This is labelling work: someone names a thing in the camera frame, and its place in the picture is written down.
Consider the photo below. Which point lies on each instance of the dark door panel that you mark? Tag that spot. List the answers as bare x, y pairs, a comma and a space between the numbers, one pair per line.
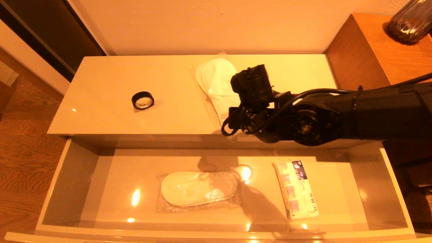
50, 27

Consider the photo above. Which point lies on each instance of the white cabinet drawer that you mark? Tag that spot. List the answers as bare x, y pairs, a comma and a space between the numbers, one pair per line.
337, 189

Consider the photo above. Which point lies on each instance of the brown wooden side cabinet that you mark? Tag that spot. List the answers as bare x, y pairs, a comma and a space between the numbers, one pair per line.
371, 50

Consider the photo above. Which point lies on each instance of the white slippers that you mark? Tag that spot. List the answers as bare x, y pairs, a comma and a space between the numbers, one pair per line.
197, 189
216, 81

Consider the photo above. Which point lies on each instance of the glossy white low cabinet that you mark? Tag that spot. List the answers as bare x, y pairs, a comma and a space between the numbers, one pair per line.
101, 77

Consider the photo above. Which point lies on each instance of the black tape roll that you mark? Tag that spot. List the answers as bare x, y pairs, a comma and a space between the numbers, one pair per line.
142, 94

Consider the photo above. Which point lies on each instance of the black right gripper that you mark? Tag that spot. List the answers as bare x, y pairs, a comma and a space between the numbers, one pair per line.
256, 118

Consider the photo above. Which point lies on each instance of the dark ribbed glass vase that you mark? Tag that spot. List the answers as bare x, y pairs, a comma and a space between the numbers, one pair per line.
410, 23

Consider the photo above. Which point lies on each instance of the brown wooden furniture piece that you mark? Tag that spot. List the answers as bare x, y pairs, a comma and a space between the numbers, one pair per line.
5, 98

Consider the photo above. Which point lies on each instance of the printed white tissue packet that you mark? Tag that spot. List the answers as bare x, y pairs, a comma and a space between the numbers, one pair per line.
297, 192

